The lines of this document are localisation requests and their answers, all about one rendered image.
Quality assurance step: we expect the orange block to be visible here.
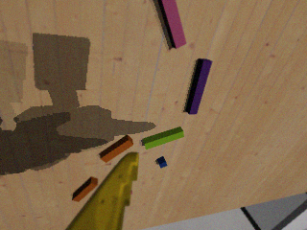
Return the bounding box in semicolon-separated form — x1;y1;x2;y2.
72;176;98;202
100;135;133;162

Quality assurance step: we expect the lime green rod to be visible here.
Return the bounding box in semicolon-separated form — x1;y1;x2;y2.
143;126;184;150

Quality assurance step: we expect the pink rod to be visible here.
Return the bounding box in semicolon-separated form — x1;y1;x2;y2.
157;0;186;49

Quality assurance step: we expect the dark purple rod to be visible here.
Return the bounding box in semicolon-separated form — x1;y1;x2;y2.
185;58;212;115

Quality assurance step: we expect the small dark blue block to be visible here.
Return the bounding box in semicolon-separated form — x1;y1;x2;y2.
157;156;168;169

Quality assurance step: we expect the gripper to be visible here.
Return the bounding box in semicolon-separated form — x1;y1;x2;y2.
65;152;139;230

